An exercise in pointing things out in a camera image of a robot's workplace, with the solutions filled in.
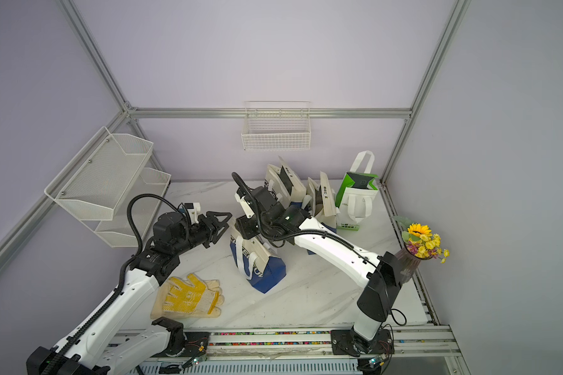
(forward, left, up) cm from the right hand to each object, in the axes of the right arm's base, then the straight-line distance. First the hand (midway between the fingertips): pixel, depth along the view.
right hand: (246, 225), depth 75 cm
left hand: (0, +5, +2) cm, 5 cm away
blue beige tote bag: (-12, -4, -3) cm, 13 cm away
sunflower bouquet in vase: (-8, -55, -1) cm, 55 cm away
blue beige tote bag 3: (+6, -25, +3) cm, 26 cm away
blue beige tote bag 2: (+16, -13, +2) cm, 21 cm away
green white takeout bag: (+14, -40, -1) cm, 42 cm away
